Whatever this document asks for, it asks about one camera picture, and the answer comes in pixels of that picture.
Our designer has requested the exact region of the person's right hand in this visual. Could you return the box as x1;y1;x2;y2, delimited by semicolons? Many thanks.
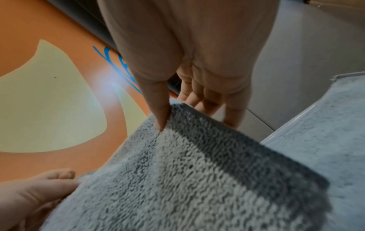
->
97;0;282;132

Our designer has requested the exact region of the person's left hand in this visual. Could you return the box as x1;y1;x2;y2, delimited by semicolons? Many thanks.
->
0;169;82;231

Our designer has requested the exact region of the grey towel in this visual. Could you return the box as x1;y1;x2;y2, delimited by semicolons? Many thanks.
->
40;102;333;231
260;75;365;231

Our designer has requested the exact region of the clear plastic storage box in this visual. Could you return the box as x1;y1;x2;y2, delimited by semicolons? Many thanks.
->
330;71;365;82

